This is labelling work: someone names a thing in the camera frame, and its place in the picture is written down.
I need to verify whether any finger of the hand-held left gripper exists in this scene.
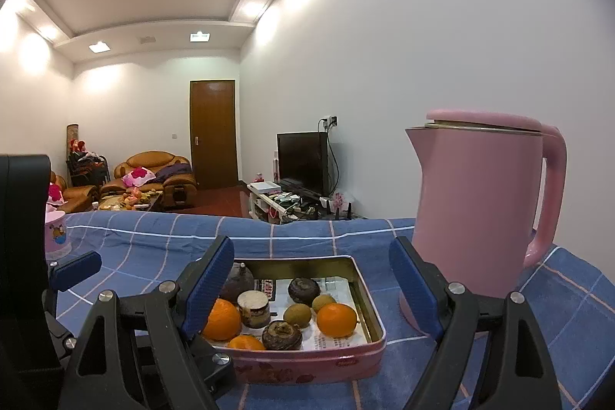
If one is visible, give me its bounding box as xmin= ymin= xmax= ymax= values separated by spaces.
xmin=48 ymin=251 xmax=103 ymax=295
xmin=191 ymin=338 xmax=237 ymax=397

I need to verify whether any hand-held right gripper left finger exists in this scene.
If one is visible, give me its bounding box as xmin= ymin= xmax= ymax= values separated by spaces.
xmin=60 ymin=236 xmax=235 ymax=410

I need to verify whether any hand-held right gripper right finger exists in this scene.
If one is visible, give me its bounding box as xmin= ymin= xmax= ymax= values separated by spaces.
xmin=389 ymin=237 xmax=563 ymax=410

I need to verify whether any orange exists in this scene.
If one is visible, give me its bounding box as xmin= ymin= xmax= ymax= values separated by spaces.
xmin=202 ymin=299 xmax=242 ymax=341
xmin=227 ymin=335 xmax=266 ymax=352
xmin=316 ymin=303 xmax=359 ymax=338

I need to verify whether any small dark jar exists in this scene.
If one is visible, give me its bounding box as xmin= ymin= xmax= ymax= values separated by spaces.
xmin=237 ymin=290 xmax=272 ymax=329

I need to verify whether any pink tin box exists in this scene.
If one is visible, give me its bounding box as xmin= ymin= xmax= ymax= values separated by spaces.
xmin=194 ymin=255 xmax=387 ymax=387

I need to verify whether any pink cartoon mug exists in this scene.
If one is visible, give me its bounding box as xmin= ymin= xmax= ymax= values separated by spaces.
xmin=44 ymin=211 xmax=73 ymax=261

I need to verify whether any blue checked cloth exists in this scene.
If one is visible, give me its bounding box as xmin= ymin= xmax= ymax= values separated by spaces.
xmin=45 ymin=212 xmax=615 ymax=410

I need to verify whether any brown leather sofa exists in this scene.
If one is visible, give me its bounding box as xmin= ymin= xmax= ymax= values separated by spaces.
xmin=100 ymin=151 xmax=198 ymax=211
xmin=48 ymin=170 xmax=99 ymax=215

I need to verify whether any cluttered coffee table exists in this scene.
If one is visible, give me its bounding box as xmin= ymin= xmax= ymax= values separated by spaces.
xmin=93 ymin=189 xmax=164 ymax=213

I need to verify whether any white television stand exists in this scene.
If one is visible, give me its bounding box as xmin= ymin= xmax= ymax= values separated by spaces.
xmin=246 ymin=182 xmax=366 ymax=226

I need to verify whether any printed paper leaflet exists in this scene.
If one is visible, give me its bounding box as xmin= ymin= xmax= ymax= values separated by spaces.
xmin=211 ymin=276 xmax=371 ymax=350

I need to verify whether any dark rack with clothes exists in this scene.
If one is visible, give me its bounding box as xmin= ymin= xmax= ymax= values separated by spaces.
xmin=67 ymin=148 xmax=110 ymax=187

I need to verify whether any black router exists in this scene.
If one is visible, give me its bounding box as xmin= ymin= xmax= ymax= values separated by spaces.
xmin=327 ymin=195 xmax=359 ymax=219

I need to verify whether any pink electric kettle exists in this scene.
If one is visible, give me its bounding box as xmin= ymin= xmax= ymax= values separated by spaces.
xmin=399 ymin=108 xmax=568 ymax=336

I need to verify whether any purple blanket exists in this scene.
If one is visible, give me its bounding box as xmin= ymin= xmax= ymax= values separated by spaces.
xmin=156 ymin=164 xmax=193 ymax=183

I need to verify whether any brown wooden door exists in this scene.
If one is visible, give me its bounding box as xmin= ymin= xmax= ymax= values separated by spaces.
xmin=189 ymin=80 xmax=239 ymax=191

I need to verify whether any black television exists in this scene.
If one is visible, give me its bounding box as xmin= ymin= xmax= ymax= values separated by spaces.
xmin=276 ymin=131 xmax=336 ymax=198

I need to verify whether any rolled wall scroll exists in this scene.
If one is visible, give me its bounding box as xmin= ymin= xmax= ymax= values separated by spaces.
xmin=66 ymin=123 xmax=80 ymax=161

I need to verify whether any black power cable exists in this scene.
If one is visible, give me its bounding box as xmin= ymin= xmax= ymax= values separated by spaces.
xmin=327 ymin=126 xmax=343 ymax=199

